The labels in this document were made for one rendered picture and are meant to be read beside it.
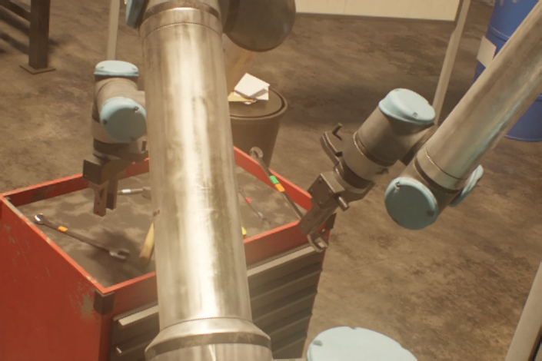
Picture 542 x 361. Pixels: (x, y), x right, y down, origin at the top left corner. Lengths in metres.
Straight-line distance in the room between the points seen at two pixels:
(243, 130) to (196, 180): 2.51
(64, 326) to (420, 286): 2.13
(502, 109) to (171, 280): 0.57
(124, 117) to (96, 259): 0.44
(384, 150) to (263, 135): 2.09
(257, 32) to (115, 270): 0.89
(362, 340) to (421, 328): 2.57
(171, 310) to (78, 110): 3.94
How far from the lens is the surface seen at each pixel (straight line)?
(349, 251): 4.02
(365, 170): 1.61
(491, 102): 1.35
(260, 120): 3.59
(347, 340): 1.08
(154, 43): 1.20
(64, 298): 2.06
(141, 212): 2.27
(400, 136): 1.56
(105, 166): 1.95
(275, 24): 1.32
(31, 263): 2.16
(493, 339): 3.74
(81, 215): 2.24
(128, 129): 1.78
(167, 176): 1.10
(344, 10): 4.63
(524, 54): 1.32
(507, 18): 5.49
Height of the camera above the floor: 2.07
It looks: 28 degrees down
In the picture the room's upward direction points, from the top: 10 degrees clockwise
